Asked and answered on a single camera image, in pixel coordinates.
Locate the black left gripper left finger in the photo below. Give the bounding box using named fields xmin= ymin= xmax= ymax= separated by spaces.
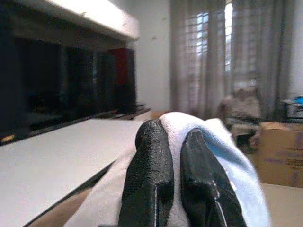
xmin=118 ymin=119 xmax=175 ymax=227

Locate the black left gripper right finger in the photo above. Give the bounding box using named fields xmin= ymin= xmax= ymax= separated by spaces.
xmin=180 ymin=127 xmax=248 ymax=227

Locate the white and blue pillow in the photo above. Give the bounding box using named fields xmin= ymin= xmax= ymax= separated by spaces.
xmin=63 ymin=111 xmax=272 ymax=227

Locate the beige armchair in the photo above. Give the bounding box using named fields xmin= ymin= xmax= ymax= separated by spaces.
xmin=217 ymin=87 xmax=262 ymax=148

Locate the brown cardboard box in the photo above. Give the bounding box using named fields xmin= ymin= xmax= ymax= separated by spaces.
xmin=258 ymin=122 xmax=303 ymax=189

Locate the white tv console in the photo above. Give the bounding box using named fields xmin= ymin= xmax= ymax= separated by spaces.
xmin=0 ymin=115 xmax=152 ymax=227

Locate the white printer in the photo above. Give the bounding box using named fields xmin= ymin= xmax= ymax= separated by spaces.
xmin=280 ymin=96 xmax=303 ymax=123

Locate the black television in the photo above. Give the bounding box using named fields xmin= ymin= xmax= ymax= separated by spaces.
xmin=0 ymin=33 xmax=139 ymax=142

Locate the grey sheer curtain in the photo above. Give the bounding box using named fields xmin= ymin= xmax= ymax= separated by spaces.
xmin=169 ymin=0 xmax=294 ymax=119

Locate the barred window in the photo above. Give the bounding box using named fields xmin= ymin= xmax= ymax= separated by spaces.
xmin=196 ymin=3 xmax=234 ymax=71

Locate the white wall shelf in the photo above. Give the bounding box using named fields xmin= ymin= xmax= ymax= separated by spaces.
xmin=14 ymin=0 xmax=140 ymax=41

